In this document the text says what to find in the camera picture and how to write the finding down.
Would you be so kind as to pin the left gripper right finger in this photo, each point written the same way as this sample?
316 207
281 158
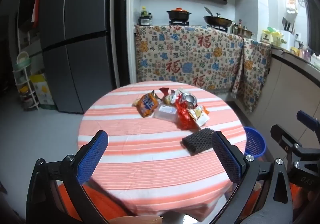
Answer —
231 158

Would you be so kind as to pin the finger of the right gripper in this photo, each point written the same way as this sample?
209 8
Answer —
310 122
286 141

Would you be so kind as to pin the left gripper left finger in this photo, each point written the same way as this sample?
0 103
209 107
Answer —
89 155

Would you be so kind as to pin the black sponge block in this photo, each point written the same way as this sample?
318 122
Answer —
199 141

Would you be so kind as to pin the orange white bag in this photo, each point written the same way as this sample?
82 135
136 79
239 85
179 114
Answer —
199 115

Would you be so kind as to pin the red plastic bag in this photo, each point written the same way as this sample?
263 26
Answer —
185 120

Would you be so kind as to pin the red snack wrapper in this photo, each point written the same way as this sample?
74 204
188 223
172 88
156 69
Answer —
165 91

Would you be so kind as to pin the person's left hand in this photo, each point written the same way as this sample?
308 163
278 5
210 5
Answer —
144 219

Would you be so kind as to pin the blue plastic basket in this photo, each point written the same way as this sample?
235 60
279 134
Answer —
255 144

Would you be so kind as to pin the pink striped tablecloth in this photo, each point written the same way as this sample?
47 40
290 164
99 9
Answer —
145 166

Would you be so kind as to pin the silver crushed can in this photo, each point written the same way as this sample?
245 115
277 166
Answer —
188 101

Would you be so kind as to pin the orange soda can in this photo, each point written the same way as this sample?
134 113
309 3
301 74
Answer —
147 104

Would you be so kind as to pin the yellow cardboard box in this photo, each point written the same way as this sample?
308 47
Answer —
42 91

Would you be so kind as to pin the white storage rack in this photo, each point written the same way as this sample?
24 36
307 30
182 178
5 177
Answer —
22 74

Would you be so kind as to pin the white knife block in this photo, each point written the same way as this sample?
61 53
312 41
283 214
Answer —
288 39

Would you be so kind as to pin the patterned fu character cloth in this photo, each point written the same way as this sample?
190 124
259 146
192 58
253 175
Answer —
199 56

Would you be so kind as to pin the steel pot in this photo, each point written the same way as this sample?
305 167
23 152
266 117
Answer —
242 32

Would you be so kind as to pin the black wok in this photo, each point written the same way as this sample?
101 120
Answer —
216 20

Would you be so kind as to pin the dark grey refrigerator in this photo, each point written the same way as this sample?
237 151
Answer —
77 54

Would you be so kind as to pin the black pot orange lid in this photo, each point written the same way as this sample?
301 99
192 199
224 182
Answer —
178 14

